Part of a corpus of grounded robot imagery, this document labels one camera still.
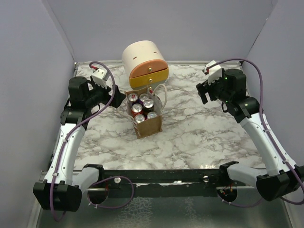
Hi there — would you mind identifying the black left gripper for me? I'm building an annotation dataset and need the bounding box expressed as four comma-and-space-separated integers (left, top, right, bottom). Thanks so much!
85, 79, 126, 108

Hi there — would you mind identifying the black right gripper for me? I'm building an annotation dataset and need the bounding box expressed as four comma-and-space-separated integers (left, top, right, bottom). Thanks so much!
196, 71, 231, 104

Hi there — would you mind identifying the silver blue energy drink can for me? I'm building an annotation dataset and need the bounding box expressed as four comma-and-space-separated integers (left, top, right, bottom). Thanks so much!
128, 93, 138, 104

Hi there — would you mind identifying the purple fanta can front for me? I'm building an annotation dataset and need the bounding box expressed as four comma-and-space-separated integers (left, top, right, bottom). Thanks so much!
138, 93, 149, 104

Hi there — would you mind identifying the purple fanta can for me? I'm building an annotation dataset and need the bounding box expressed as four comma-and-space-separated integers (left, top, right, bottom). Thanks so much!
138, 93, 149, 104
147, 112, 158, 119

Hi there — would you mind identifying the red cola can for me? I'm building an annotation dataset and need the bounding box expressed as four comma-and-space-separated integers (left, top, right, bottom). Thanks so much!
134, 114, 145, 124
131, 104, 143, 117

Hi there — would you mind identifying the black yellow can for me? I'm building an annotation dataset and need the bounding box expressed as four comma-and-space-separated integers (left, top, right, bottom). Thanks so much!
143, 98, 154, 114

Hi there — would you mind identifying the brown canvas bag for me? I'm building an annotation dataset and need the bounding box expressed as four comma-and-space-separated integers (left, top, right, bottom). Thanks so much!
125, 84, 168, 139

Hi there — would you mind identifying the red cola can front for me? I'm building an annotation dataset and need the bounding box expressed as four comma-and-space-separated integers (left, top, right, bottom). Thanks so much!
131, 104, 143, 117

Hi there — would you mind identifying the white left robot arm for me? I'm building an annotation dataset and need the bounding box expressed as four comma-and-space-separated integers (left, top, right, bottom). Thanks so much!
33, 76, 126, 212

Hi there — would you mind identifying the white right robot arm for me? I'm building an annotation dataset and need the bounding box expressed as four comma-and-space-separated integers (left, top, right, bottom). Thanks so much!
196, 66, 304, 201

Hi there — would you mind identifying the cream round drawer cabinet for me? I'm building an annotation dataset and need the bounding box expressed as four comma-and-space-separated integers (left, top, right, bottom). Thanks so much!
122, 40, 169, 90

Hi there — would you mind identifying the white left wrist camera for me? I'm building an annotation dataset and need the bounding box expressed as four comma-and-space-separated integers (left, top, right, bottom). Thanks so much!
91, 69, 110, 89

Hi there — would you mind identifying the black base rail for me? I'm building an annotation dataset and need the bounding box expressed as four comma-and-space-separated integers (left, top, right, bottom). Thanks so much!
85, 165, 243, 201

